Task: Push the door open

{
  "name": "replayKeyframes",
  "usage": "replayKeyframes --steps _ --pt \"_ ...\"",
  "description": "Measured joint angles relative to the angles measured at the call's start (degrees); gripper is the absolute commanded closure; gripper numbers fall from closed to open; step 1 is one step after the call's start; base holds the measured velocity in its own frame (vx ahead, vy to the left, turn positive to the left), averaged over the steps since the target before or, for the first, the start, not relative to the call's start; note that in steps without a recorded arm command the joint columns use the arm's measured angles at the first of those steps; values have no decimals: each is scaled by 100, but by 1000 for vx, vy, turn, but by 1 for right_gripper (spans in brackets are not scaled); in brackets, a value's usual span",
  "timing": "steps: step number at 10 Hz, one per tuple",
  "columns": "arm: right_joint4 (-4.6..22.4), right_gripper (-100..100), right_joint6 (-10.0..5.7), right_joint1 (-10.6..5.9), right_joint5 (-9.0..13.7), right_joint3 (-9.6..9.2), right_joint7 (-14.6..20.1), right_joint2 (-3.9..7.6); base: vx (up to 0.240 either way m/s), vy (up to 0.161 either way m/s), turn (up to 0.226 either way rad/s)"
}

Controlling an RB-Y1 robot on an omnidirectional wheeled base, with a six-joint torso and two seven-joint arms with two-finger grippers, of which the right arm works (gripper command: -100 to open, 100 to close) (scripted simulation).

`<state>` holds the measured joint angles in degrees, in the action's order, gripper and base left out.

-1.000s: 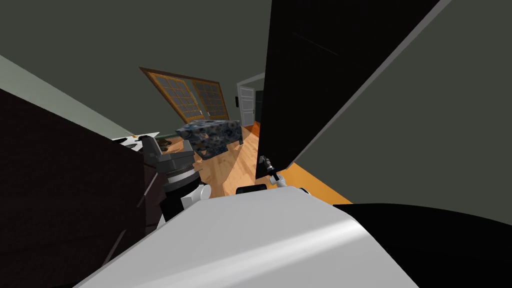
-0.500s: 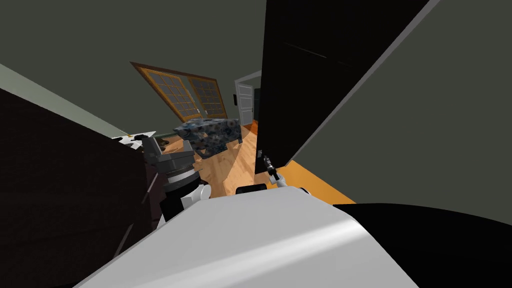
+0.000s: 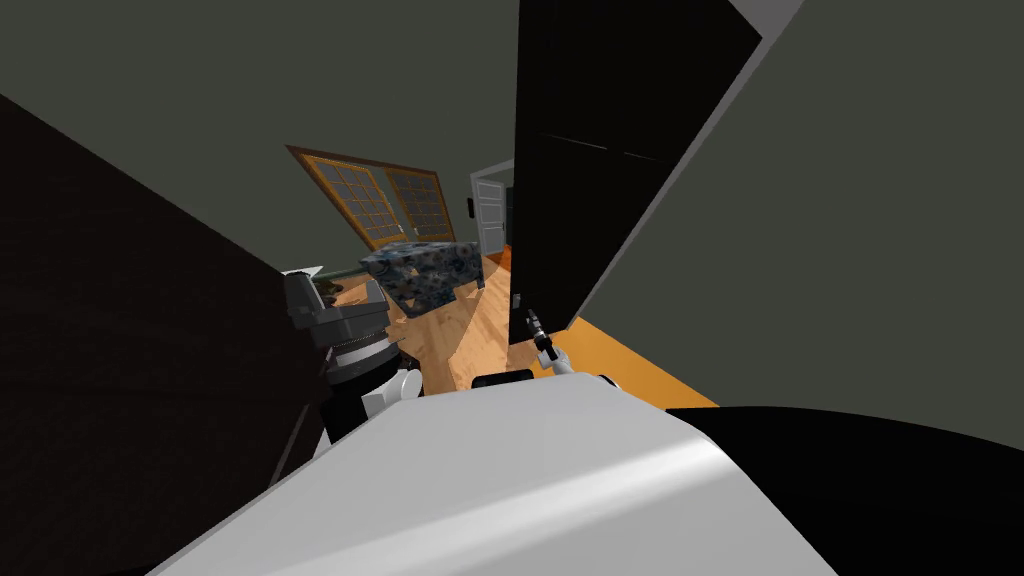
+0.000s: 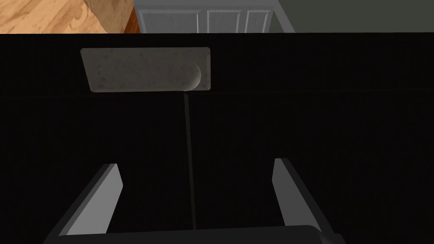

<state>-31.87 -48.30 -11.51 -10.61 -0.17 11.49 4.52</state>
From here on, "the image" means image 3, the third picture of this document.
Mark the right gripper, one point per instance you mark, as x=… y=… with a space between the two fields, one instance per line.
x=541 y=336

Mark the black door leaf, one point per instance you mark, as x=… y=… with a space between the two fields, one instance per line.
x=592 y=160

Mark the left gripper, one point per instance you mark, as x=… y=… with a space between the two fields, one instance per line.
x=352 y=324

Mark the wooden framed window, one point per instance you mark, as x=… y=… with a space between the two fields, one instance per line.
x=376 y=200

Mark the dark brown flat panel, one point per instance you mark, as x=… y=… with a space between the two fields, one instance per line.
x=120 y=360

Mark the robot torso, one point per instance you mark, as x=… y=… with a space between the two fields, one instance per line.
x=512 y=480

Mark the blue patterned armchair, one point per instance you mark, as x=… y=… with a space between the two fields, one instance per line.
x=424 y=276

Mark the white panelled door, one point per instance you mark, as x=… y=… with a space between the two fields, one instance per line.
x=490 y=216

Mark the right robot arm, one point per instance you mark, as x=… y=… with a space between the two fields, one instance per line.
x=848 y=496

